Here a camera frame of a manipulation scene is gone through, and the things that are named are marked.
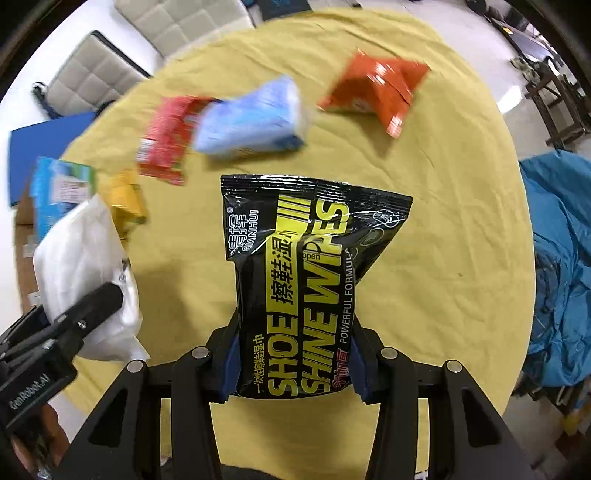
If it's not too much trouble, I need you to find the white plastic bag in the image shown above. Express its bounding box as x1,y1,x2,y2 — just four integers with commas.
33,194,149,362

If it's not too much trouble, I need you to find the yellow snack packet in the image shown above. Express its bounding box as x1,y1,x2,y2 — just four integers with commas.
103,169,148,242

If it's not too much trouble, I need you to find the red snack packet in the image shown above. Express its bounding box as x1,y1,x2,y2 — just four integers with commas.
136,96,218,186

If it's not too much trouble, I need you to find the black shoe wipes pack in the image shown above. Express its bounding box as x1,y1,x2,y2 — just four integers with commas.
221,174,413,399

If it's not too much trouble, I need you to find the light blue tissue pack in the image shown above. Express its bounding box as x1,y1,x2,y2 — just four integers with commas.
192,76,307,158

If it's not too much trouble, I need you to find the orange snack packet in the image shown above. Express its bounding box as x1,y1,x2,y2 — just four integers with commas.
317,50,431,139

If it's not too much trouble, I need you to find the person's left hand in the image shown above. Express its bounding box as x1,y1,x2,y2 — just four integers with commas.
11,404,70,475

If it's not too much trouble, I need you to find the open cardboard box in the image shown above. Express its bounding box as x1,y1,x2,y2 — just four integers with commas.
14,157,95,312

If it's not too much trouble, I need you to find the yellow table cloth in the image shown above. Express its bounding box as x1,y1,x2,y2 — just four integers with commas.
61,8,537,480

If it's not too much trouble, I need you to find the blue foam mat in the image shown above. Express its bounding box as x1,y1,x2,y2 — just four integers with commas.
8,112,96,206

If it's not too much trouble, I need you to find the left white padded chair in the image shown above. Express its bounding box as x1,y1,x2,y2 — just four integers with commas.
31,30,150,119

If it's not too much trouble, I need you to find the white padded chair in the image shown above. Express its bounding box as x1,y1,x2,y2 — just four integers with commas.
114,0,254,59
31,30,150,119

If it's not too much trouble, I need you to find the right white padded chair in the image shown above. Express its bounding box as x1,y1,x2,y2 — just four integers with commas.
114,0,254,59

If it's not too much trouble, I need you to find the dark wooden chair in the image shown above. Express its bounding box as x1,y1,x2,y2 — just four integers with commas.
525,57,590,150

